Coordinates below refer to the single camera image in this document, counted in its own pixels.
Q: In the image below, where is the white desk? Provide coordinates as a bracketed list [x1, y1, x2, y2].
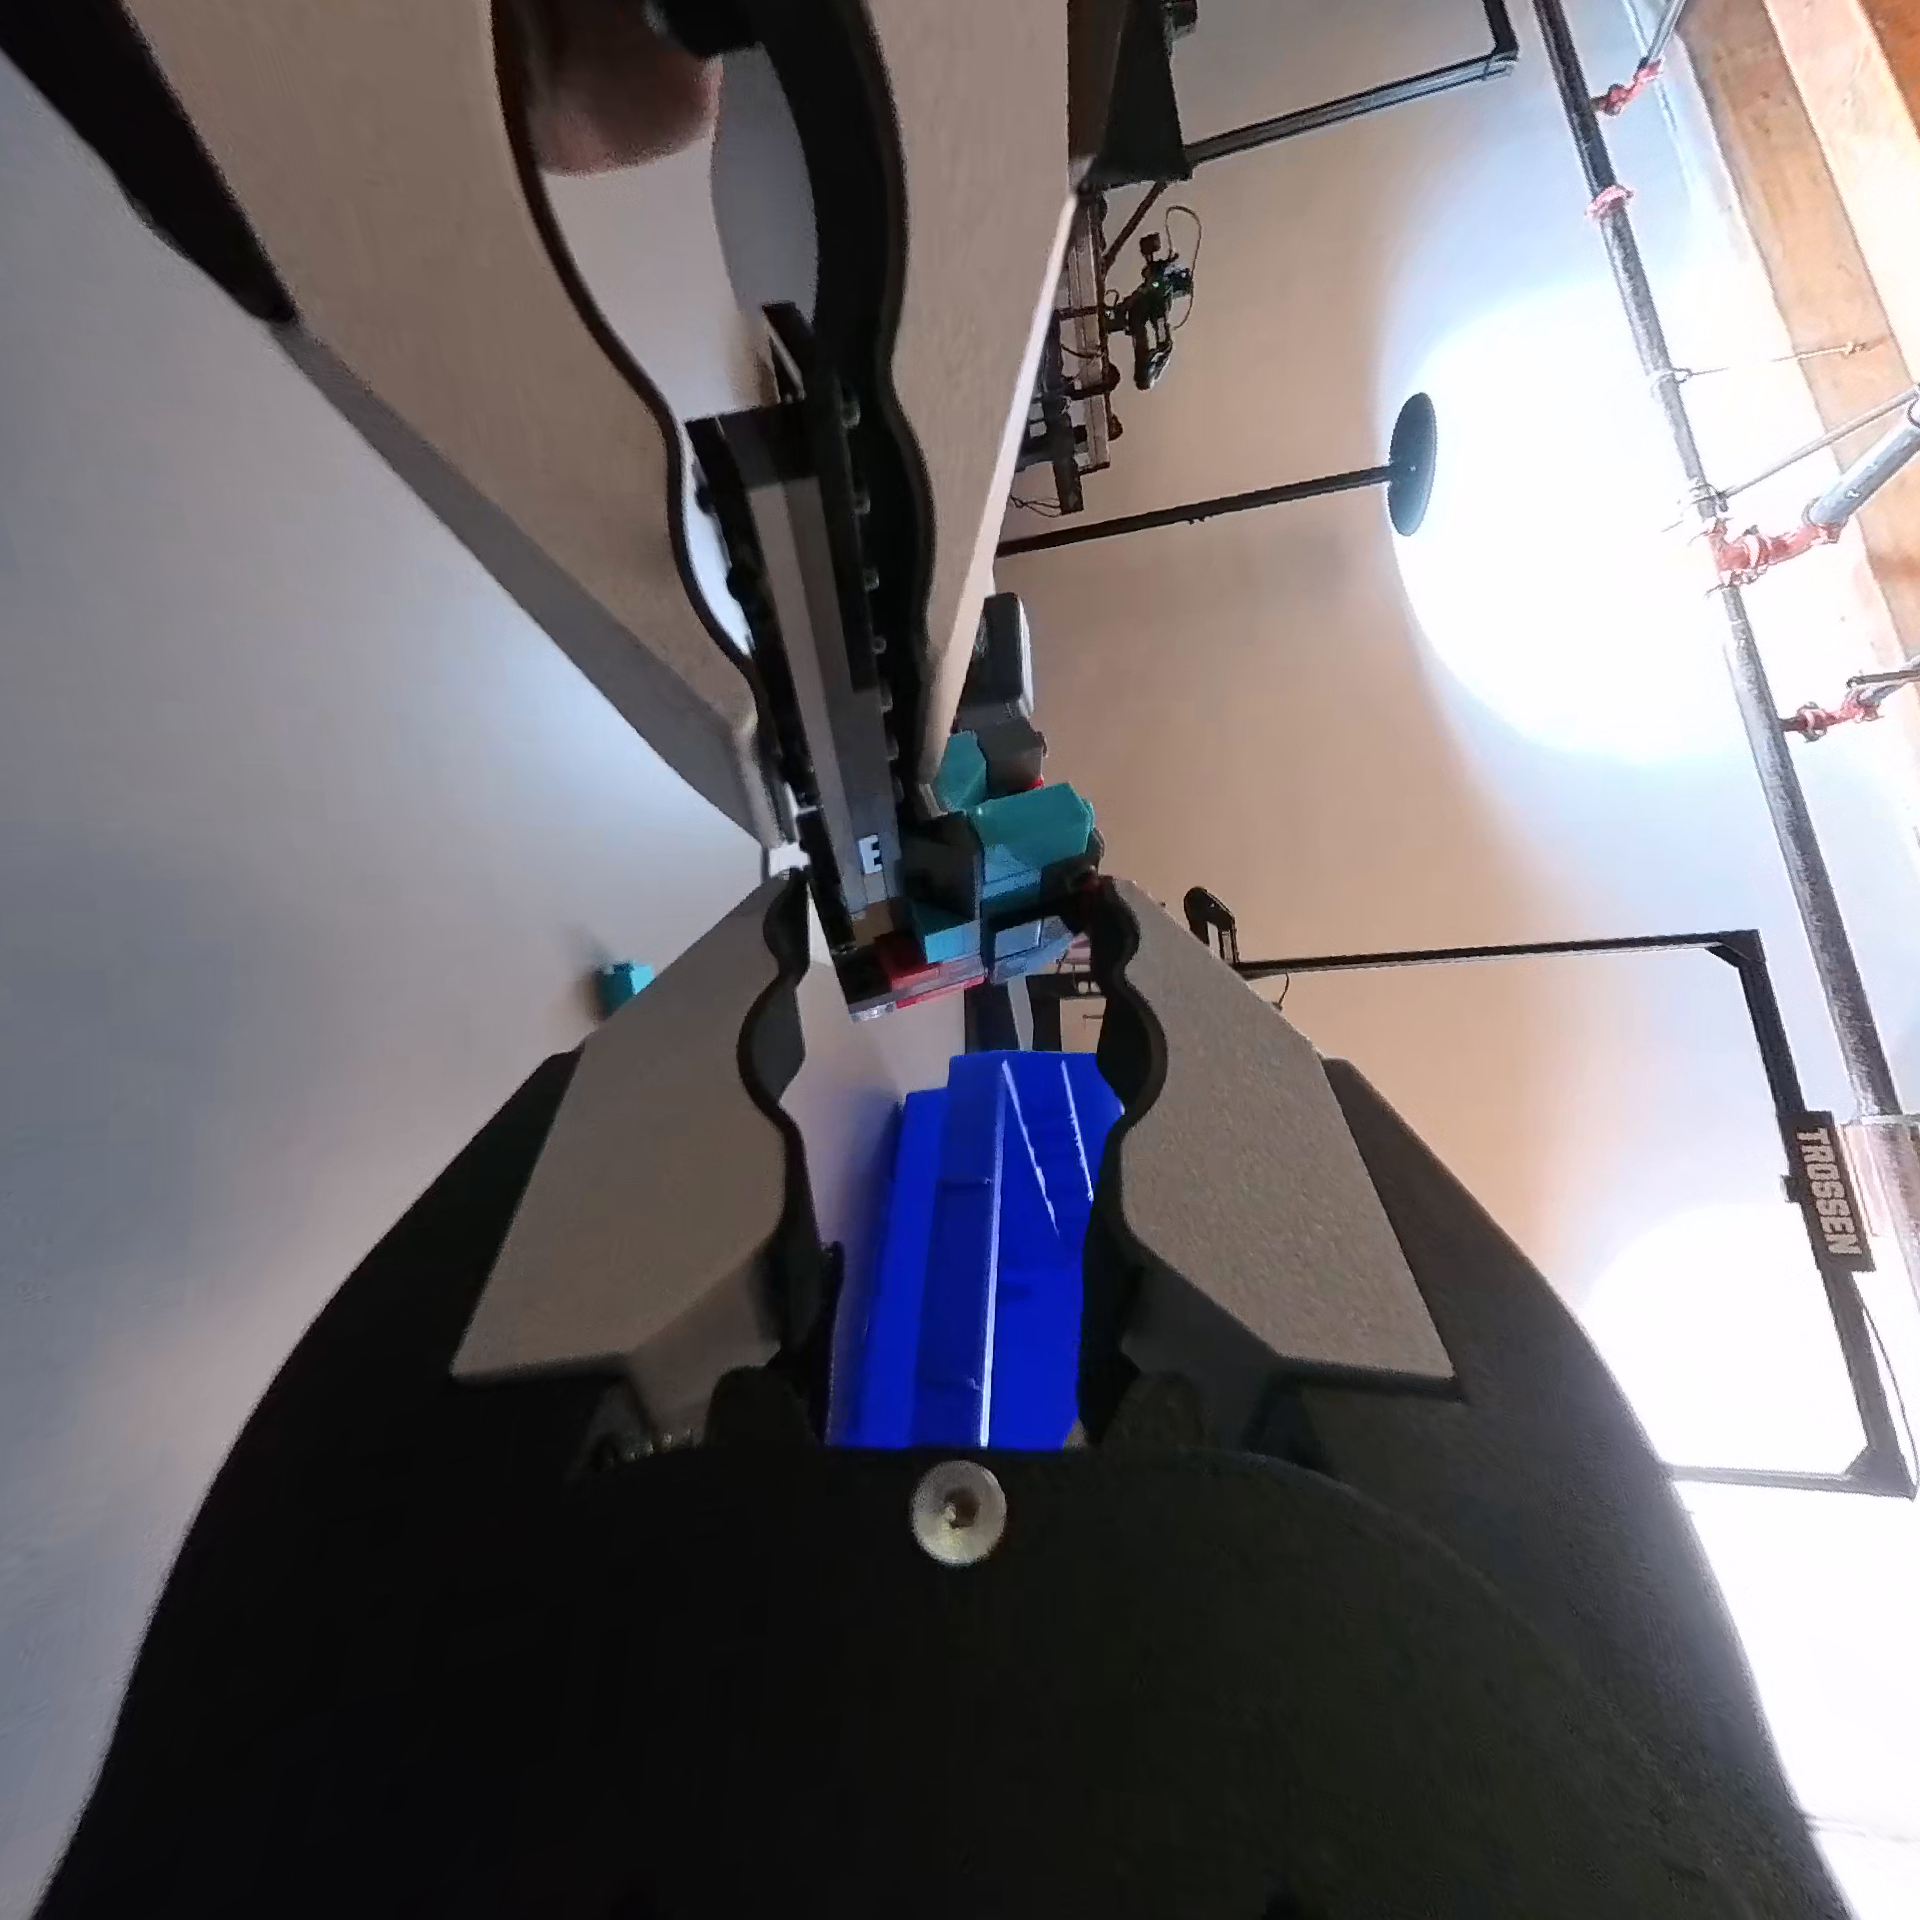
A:
[0, 52, 975, 1920]

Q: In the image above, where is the black metal frame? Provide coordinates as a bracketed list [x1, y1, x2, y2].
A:
[1078, 0, 1519, 189]
[1184, 885, 1920, 1503]

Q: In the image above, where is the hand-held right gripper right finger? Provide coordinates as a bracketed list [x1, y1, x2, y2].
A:
[1078, 877, 1461, 1397]

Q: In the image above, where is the person's left hand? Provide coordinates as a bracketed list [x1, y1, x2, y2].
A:
[491, 0, 725, 175]

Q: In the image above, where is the toy brick vehicle model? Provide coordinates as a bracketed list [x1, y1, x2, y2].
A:
[688, 300, 1107, 1025]

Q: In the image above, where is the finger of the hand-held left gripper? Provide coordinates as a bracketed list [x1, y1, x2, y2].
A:
[742, 0, 1088, 788]
[128, 0, 784, 849]

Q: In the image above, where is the grey metal pipe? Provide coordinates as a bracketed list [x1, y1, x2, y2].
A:
[1807, 394, 1920, 541]

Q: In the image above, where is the black ceiling pipe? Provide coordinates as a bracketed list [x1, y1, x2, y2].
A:
[1526, 0, 1920, 1202]

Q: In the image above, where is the black stand with round base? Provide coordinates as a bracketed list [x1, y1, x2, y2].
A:
[996, 394, 1441, 561]

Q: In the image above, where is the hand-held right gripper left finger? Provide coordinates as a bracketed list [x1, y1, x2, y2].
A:
[451, 873, 833, 1397]

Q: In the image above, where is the blue plastic bin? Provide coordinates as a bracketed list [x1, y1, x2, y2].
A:
[822, 1050, 1129, 1453]

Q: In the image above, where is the metal equipment rack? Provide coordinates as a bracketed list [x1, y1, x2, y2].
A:
[1012, 194, 1126, 519]

